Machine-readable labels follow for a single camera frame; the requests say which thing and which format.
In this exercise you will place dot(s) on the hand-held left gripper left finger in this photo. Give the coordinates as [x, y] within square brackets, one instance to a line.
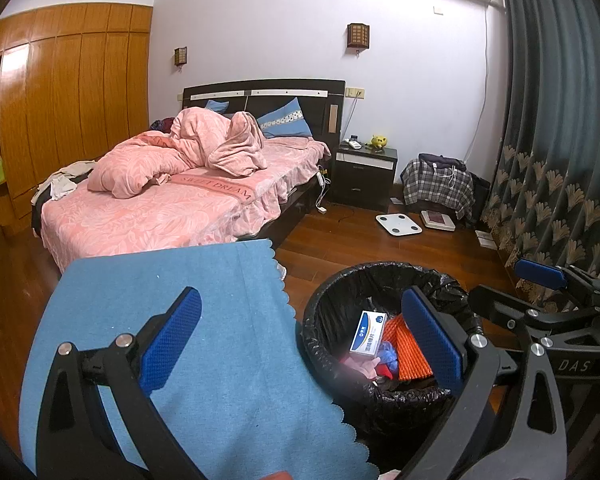
[172, 340]

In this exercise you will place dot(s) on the green bottle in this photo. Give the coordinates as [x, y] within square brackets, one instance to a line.
[0, 172]

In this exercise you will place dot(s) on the grey quilted pad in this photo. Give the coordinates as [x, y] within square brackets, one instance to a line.
[281, 270]

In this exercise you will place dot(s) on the small white blue box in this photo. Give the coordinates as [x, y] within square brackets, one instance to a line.
[367, 335]

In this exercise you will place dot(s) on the dark hoodie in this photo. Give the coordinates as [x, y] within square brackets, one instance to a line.
[442, 161]

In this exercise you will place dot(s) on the wooden wall lamp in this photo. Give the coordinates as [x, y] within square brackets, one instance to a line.
[180, 56]
[358, 36]

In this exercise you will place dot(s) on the plaid shirt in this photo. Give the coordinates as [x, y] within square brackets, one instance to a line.
[435, 187]

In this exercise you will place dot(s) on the white remote control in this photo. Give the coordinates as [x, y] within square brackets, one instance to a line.
[351, 142]

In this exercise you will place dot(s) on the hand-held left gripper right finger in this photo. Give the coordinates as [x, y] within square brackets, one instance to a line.
[432, 340]

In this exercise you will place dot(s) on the wall power socket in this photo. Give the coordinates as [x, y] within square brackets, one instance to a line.
[355, 93]

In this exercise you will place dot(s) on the small blue pillow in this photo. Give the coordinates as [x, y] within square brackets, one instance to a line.
[216, 106]

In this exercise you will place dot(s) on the dark purple cloth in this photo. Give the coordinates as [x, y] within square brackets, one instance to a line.
[161, 125]

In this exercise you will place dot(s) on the waste bin with black bag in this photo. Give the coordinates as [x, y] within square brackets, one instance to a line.
[340, 300]

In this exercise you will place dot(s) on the white paper box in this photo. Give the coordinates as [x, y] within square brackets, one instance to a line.
[486, 239]

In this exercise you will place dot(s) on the blue plastic bag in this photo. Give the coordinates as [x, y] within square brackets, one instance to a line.
[387, 352]

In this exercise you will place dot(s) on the blue tablecloth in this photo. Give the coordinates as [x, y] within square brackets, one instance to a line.
[130, 285]

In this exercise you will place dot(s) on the white bathroom scale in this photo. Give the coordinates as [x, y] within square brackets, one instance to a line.
[399, 224]

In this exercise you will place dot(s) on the white scale with maroon centre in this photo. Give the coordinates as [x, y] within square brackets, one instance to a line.
[437, 220]

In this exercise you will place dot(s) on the red cloth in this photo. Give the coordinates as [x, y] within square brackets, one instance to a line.
[387, 374]

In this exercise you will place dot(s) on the dark nightstand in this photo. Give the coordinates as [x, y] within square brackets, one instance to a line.
[360, 185]

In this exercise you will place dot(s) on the pink plastic bag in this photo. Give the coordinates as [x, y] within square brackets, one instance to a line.
[360, 366]

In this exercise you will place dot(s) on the yellow plush toy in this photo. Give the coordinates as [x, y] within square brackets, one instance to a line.
[378, 142]

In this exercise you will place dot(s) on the air conditioner pipe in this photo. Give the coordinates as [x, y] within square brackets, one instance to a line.
[486, 50]

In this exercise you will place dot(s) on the orange mesh pad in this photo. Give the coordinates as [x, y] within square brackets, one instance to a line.
[410, 355]

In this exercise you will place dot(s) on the wooden wardrobe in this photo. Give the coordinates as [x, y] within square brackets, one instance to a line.
[80, 85]

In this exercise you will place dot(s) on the pile of pale clothes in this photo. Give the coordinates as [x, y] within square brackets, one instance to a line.
[60, 185]

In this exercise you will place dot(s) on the pink duvet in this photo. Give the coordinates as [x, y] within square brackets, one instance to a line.
[205, 135]

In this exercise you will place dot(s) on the black bag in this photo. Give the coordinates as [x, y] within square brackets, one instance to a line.
[480, 200]

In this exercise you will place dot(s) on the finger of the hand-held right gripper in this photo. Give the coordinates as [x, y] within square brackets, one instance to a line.
[540, 272]
[500, 305]

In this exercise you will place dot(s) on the teal patterned curtain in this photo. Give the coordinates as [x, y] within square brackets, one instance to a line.
[555, 110]

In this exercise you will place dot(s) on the white power strip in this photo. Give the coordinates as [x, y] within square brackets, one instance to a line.
[320, 179]

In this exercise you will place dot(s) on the large blue pillow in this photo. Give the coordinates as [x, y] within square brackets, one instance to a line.
[285, 120]

